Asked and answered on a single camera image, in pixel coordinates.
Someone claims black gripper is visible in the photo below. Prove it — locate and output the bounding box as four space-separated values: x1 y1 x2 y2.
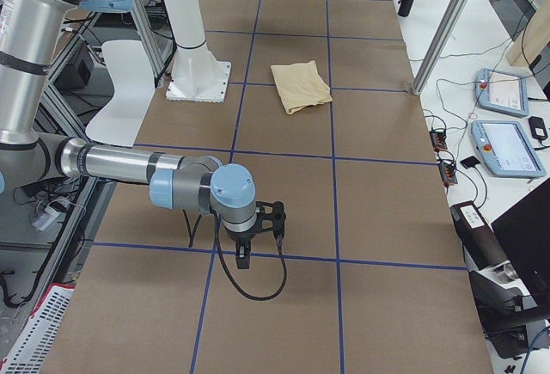
226 218 264 270

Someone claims beige long-sleeve graphic shirt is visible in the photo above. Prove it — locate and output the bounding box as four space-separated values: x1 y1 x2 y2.
271 60 333 115

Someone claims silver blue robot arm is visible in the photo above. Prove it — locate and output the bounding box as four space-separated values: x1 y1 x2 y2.
1 0 268 269

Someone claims white plastic chair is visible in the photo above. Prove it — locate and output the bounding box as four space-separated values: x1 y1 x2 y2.
86 40 156 147

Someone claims lower black orange connector box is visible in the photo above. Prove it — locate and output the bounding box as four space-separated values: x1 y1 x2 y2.
438 160 458 187

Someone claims black orange connector box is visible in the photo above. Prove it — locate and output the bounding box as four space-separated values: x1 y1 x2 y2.
429 129 448 152
438 160 458 187

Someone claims upper black orange connector box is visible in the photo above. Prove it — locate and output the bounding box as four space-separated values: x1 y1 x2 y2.
429 129 448 152

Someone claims black box with white label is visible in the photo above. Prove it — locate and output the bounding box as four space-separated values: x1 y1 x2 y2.
449 201 510 270

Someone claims white perforated plastic basket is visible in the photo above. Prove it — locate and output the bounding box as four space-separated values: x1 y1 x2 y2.
1 283 75 373

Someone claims lower blue teach pendant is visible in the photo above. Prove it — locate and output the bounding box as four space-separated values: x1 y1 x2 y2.
470 120 547 179

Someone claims blue teach pendant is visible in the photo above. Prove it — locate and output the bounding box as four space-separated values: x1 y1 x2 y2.
475 68 529 118
470 120 547 179

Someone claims black monitor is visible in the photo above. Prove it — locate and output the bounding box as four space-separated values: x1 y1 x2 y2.
492 181 549 304

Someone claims upper blue teach pendant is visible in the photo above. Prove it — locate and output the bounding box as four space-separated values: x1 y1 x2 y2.
475 68 529 118

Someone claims black power adapter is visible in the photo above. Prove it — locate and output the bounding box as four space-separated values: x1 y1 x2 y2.
529 116 548 141

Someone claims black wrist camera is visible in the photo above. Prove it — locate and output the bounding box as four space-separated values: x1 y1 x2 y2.
253 201 286 244

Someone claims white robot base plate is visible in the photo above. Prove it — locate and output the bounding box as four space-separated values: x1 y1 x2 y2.
166 58 231 103

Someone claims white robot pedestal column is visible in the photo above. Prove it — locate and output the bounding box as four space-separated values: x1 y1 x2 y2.
150 0 216 91

